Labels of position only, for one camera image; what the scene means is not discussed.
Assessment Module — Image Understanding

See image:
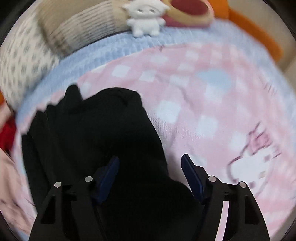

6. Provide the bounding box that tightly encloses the black zip jacket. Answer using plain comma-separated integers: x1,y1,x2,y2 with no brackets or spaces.
22,85,198,240

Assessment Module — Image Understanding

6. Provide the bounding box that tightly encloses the pink crumpled garment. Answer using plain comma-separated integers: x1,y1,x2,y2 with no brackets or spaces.
1,102,34,235

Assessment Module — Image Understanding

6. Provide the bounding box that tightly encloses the red folded garment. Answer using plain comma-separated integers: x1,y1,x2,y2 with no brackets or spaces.
0,116,16,154

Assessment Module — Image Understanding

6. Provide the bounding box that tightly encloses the light blue quilted blanket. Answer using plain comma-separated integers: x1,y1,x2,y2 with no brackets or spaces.
16,20,280,125

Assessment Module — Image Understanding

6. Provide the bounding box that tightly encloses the white floral pillow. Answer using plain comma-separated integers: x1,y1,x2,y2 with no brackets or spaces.
1,12,60,110

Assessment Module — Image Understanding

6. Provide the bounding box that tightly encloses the beige patchwork pillow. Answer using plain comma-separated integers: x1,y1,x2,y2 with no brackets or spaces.
37,0,129,57

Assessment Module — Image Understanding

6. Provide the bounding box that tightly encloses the white sheep plush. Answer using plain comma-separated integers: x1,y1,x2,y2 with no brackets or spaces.
122,0,170,38

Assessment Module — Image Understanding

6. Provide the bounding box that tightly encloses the pink strawberry bear plush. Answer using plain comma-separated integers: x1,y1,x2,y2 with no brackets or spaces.
163,0,215,28

